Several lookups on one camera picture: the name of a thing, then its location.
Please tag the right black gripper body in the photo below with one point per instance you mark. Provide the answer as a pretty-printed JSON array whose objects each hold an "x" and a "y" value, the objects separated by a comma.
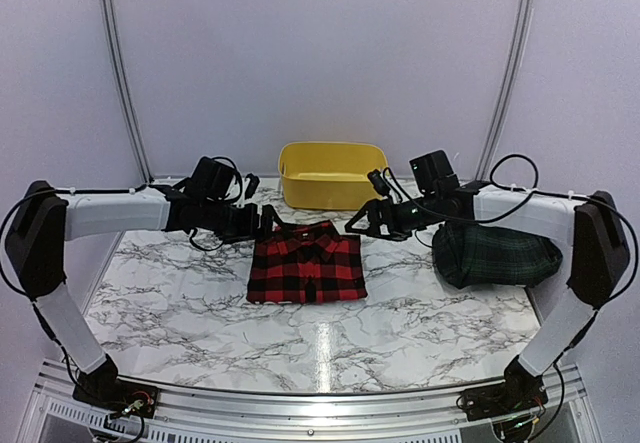
[{"x": 401, "y": 225}]

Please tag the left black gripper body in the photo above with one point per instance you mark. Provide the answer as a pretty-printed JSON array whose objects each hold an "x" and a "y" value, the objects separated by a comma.
[{"x": 230, "y": 226}]

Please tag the red black plaid shirt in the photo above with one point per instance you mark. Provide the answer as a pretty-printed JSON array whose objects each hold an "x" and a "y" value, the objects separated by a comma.
[{"x": 306, "y": 264}]

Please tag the dark green plaid skirt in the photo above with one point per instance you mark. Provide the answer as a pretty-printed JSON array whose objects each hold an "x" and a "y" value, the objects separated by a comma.
[{"x": 467, "y": 255}]

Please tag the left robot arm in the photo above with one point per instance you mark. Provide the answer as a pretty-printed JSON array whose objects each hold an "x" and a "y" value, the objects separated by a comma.
[{"x": 215, "y": 197}]

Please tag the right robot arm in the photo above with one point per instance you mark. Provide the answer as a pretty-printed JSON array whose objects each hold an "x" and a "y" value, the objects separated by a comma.
[{"x": 596, "y": 242}]

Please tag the yellow plastic basket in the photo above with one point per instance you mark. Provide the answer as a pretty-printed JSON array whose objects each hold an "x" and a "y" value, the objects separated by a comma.
[{"x": 328, "y": 175}]

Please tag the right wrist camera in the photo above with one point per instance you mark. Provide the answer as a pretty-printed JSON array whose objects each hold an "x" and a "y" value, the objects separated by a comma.
[{"x": 379, "y": 183}]

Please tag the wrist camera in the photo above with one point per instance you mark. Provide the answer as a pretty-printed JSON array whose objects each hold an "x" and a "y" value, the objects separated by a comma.
[
  {"x": 251, "y": 185},
  {"x": 379, "y": 183}
]

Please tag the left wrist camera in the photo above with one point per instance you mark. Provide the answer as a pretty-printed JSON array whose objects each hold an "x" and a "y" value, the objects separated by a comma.
[{"x": 251, "y": 185}]

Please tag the aluminium front rail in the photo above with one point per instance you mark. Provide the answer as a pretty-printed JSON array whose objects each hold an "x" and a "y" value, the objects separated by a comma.
[{"x": 192, "y": 414}]

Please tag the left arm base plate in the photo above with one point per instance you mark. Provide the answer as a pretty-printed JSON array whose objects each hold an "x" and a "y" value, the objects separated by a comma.
[{"x": 124, "y": 398}]

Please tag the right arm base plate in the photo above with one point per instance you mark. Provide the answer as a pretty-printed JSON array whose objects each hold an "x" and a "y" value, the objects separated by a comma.
[{"x": 498, "y": 400}]

